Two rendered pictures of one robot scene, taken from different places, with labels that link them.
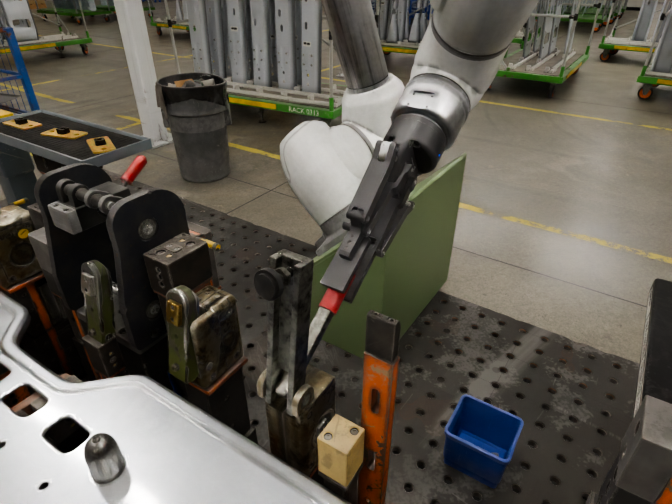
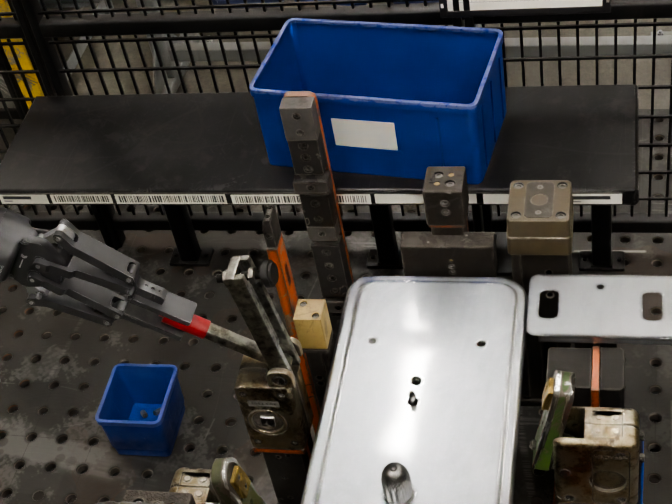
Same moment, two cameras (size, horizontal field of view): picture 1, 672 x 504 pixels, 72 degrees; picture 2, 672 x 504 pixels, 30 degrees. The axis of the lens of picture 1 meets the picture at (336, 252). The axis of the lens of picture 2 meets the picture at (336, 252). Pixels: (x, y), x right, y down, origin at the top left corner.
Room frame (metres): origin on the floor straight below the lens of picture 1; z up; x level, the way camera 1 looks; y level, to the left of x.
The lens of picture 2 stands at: (0.50, 0.99, 2.11)
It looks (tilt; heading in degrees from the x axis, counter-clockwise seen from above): 44 degrees down; 255
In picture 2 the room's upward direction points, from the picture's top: 12 degrees counter-clockwise
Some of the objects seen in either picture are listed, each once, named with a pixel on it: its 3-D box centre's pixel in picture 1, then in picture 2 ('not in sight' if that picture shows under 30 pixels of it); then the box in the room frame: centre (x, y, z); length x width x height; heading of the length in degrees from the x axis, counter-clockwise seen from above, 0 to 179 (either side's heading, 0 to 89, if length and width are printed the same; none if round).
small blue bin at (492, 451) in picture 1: (480, 442); (144, 412); (0.50, -0.25, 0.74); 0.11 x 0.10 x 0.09; 57
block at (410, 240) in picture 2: not in sight; (457, 317); (0.07, -0.09, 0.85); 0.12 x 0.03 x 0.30; 147
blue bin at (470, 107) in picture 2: not in sight; (382, 99); (0.05, -0.28, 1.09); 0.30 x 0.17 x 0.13; 139
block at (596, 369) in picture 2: not in sight; (585, 441); (0.02, 0.17, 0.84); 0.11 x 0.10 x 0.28; 147
